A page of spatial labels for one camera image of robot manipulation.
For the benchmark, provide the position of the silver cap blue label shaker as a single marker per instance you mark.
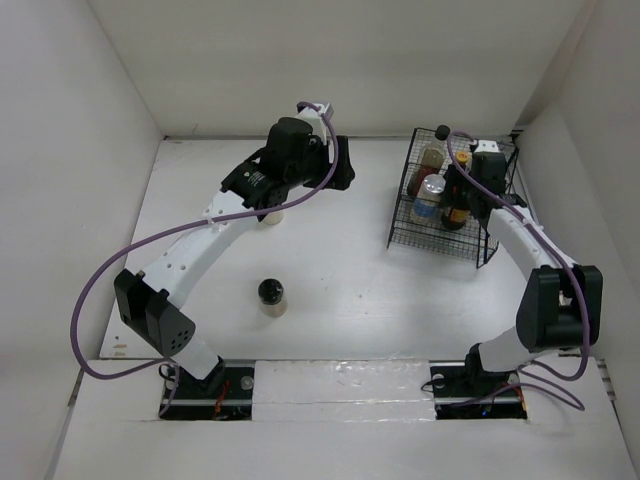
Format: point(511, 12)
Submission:
point(427, 201)

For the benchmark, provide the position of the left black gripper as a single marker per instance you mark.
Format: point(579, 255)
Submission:
point(342, 173)

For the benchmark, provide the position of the black cap shaker far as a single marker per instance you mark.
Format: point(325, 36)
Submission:
point(273, 218)

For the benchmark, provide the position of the black cap shaker near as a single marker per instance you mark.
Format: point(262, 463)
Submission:
point(271, 293)

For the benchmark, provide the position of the black wire rack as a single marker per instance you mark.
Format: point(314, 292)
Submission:
point(471, 242)

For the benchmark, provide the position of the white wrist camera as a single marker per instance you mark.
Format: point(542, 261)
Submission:
point(482, 146)
point(313, 113)

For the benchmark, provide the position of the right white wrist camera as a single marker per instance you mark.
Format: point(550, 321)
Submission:
point(482, 146)

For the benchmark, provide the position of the black cap shaker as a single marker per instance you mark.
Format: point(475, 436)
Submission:
point(273, 218)
point(271, 293)

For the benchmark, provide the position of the yellow cap chili sauce bottle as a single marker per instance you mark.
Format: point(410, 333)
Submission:
point(463, 158)

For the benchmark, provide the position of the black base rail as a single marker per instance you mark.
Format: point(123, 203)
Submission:
point(340, 391)

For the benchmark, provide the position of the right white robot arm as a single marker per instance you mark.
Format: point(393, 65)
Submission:
point(558, 318)

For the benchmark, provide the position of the tall dark sauce bottle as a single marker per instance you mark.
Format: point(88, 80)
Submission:
point(431, 159)

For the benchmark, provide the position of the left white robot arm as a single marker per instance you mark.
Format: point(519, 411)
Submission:
point(150, 301)

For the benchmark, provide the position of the red lid sauce jar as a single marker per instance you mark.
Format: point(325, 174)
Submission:
point(454, 216)

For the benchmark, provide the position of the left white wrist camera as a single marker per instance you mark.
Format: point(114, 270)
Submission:
point(313, 113)

